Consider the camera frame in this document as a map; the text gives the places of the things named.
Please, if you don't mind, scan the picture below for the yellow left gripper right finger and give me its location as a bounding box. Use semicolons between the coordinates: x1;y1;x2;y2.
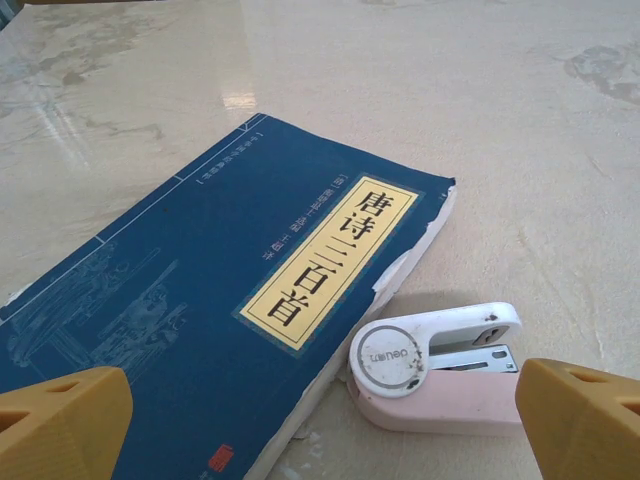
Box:
515;357;640;480

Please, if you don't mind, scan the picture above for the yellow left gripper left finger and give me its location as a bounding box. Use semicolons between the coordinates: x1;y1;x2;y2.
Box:
0;365;134;480

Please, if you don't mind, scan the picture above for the pink white stapler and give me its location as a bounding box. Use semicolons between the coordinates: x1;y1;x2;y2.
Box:
347;301;525;437

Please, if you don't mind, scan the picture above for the blue book large yellow label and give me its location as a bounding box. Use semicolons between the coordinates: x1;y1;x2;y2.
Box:
0;112;459;480

